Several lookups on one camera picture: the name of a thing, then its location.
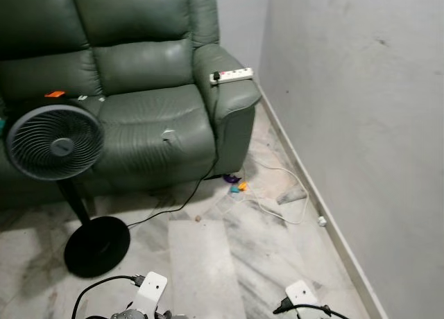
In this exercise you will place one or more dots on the small white plug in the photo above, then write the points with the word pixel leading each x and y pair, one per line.
pixel 322 220

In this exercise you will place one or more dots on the orange and blue toy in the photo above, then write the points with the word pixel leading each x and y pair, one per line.
pixel 240 187

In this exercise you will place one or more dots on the small purple item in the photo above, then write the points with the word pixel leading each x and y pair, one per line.
pixel 231 178

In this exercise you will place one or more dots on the white power strip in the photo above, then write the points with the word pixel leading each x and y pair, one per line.
pixel 232 75

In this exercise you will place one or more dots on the small brown pebble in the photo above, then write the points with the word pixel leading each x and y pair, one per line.
pixel 198 218

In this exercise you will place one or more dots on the green leather sofa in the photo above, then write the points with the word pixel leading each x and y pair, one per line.
pixel 146 69

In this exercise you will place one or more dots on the small white flat item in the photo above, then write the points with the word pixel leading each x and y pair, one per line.
pixel 90 98

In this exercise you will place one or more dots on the black standing fan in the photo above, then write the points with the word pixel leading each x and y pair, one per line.
pixel 55 145

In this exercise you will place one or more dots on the small orange item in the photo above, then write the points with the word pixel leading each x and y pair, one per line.
pixel 55 94

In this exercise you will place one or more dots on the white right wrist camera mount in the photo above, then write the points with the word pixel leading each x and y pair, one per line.
pixel 304 297

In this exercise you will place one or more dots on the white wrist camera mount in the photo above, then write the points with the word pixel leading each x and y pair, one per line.
pixel 304 297
pixel 151 291

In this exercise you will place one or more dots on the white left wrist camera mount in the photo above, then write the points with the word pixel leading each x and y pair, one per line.
pixel 151 291

